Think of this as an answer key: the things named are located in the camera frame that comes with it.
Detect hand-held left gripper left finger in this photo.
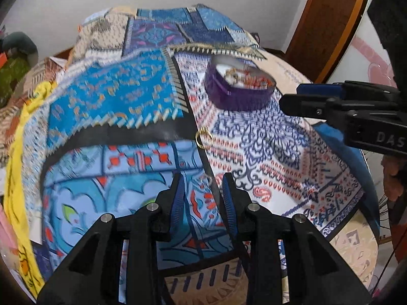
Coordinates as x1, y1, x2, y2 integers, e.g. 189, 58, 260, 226
36, 173, 186, 305

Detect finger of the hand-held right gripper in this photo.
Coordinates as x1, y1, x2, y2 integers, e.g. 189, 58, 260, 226
296, 82, 347, 100
279, 93, 336, 119

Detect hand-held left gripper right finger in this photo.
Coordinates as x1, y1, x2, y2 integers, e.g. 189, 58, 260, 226
221, 172, 373, 305

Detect red bead bracelet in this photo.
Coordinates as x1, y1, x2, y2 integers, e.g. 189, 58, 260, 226
232, 67, 271, 90

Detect large gold ring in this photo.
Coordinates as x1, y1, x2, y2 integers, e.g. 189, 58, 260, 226
195, 128, 213, 149

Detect purple heart-shaped jewelry box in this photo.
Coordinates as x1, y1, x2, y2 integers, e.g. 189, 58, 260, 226
203, 55, 277, 112

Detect person's right hand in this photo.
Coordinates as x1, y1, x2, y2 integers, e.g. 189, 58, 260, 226
381, 156, 405, 201

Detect brown wooden door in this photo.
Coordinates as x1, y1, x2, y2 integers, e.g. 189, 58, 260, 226
284, 0, 372, 84

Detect patchwork printed blanket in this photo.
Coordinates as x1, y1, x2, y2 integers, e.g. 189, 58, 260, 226
30, 4, 380, 305

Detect yellow cloth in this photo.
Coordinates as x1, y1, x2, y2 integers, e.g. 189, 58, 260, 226
3, 81, 59, 296

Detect orange striped blanket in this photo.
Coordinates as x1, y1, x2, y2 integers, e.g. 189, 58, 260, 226
0, 59, 75, 169

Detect green patterned cloth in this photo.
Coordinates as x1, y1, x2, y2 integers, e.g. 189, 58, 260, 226
0, 55, 31, 109

